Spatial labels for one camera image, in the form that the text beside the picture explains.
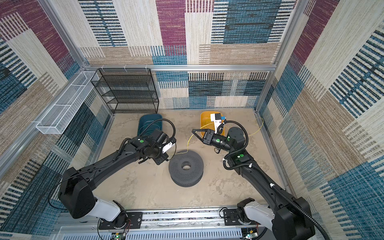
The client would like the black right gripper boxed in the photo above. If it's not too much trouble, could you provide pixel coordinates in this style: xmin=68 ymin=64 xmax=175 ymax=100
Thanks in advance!
xmin=192 ymin=128 xmax=234 ymax=153

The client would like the yellow plastic bin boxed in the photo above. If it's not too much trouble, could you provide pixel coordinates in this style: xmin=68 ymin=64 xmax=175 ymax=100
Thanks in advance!
xmin=200 ymin=111 xmax=225 ymax=130

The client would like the grey perforated cable spool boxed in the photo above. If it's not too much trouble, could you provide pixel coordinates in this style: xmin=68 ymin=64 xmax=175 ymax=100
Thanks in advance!
xmin=169 ymin=151 xmax=204 ymax=188

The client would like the yellow cable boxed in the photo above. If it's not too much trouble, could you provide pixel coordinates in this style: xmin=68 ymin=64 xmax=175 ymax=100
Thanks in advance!
xmin=175 ymin=116 xmax=265 ymax=155

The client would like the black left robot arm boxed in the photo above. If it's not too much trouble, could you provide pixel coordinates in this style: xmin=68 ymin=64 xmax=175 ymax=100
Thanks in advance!
xmin=58 ymin=123 xmax=176 ymax=228

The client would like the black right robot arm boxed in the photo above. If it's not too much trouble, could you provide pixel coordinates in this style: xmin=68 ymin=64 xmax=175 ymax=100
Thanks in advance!
xmin=192 ymin=122 xmax=330 ymax=240

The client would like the teal plastic bin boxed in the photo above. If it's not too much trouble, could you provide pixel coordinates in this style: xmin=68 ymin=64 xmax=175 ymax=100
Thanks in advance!
xmin=137 ymin=114 xmax=163 ymax=136

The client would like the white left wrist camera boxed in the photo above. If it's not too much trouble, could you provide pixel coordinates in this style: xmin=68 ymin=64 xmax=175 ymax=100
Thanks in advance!
xmin=162 ymin=141 xmax=175 ymax=154

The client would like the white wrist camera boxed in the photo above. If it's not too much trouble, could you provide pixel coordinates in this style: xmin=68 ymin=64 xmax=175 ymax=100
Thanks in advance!
xmin=210 ymin=113 xmax=226 ymax=134
xmin=162 ymin=141 xmax=175 ymax=154

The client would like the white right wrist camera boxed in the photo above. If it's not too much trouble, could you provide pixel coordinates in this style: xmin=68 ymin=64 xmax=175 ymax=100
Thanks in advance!
xmin=210 ymin=113 xmax=226 ymax=134

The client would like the black wire mesh shelf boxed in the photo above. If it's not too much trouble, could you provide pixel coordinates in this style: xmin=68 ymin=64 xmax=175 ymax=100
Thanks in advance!
xmin=91 ymin=68 xmax=159 ymax=114

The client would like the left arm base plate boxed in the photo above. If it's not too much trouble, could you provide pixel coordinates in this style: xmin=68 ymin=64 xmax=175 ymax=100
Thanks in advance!
xmin=98 ymin=212 xmax=143 ymax=230

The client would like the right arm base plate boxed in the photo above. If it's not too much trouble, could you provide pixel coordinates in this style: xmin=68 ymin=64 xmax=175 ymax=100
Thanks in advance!
xmin=219 ymin=207 xmax=260 ymax=226

